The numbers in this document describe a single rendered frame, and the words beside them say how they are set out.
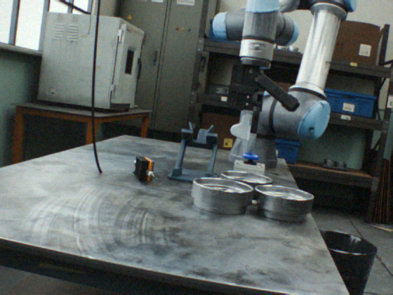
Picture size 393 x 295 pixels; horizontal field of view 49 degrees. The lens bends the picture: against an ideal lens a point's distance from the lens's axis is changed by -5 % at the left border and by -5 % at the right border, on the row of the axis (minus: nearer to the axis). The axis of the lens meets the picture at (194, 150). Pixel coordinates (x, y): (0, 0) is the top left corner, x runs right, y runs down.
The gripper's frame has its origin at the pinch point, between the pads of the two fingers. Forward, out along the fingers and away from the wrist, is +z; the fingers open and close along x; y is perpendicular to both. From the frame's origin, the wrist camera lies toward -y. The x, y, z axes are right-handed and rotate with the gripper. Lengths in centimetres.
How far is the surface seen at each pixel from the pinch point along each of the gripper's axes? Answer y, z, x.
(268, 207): -4.0, 6.3, 30.9
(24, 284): 42, 33, 24
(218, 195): 4.4, 5.1, 33.3
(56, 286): 36, 33, 21
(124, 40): 92, -40, -186
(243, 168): 1.2, 4.4, 3.5
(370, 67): -102, -59, -319
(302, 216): -10.1, 7.3, 29.4
